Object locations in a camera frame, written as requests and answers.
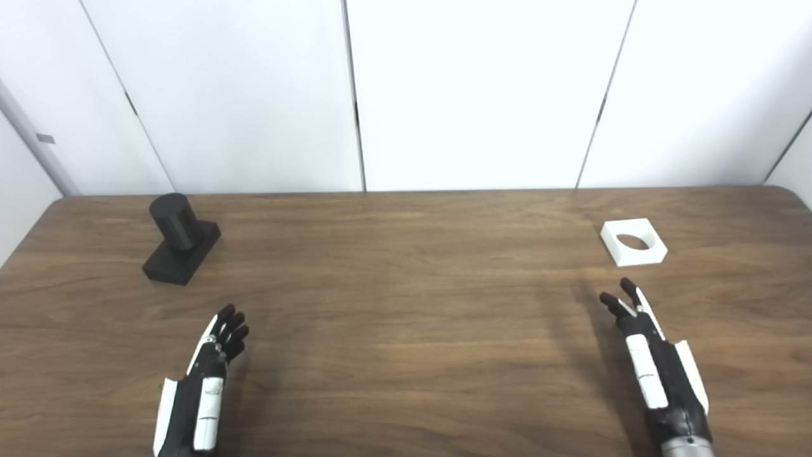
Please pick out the small gray post tag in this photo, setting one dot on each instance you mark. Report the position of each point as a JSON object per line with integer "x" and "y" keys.
{"x": 45, "y": 138}

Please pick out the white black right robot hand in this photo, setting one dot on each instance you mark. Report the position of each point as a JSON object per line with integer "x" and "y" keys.
{"x": 660, "y": 374}

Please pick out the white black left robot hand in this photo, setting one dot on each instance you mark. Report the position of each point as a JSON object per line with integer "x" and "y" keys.
{"x": 208, "y": 393}

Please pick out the gray wall corner post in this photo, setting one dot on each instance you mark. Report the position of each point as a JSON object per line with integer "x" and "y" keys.
{"x": 38, "y": 143}

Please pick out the white square piece with hole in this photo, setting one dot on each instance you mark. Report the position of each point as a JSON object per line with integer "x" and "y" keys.
{"x": 614, "y": 240}

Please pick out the black peg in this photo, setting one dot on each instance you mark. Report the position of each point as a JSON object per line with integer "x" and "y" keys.
{"x": 181, "y": 241}

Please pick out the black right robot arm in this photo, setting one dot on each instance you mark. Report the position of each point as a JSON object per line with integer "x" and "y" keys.
{"x": 688, "y": 448}

